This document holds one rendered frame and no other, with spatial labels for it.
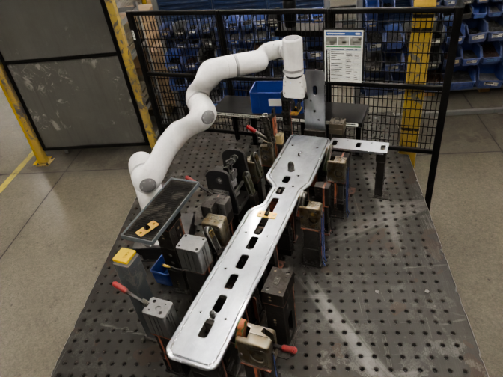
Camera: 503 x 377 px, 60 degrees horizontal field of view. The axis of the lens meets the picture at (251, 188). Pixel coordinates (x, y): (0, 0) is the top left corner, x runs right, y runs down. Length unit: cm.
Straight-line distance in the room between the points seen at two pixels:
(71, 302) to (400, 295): 215
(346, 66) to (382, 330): 140
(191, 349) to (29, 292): 215
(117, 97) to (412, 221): 284
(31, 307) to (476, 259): 294
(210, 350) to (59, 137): 351
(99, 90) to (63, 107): 42
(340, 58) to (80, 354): 190
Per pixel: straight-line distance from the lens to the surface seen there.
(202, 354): 144
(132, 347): 191
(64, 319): 314
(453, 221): 340
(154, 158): 188
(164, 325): 151
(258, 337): 137
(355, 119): 242
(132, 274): 159
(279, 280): 153
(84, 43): 404
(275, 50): 198
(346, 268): 201
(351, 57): 248
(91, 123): 440
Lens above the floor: 219
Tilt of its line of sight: 37 degrees down
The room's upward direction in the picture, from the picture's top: 8 degrees counter-clockwise
